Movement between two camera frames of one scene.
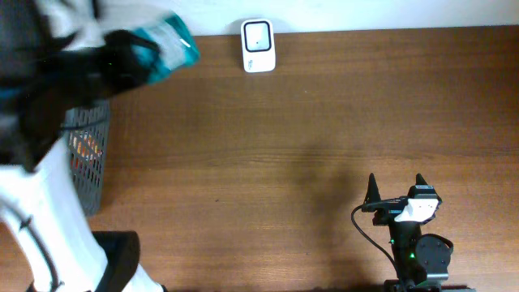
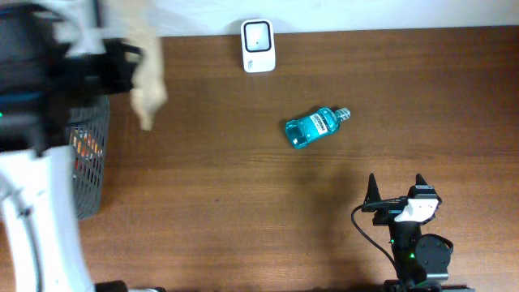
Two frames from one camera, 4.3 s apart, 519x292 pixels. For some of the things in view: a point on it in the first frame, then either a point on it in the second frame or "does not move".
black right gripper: (391, 208) does not move
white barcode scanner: (258, 43) does not move
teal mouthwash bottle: (178, 50) -> (321, 122)
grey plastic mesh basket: (87, 128) does not move
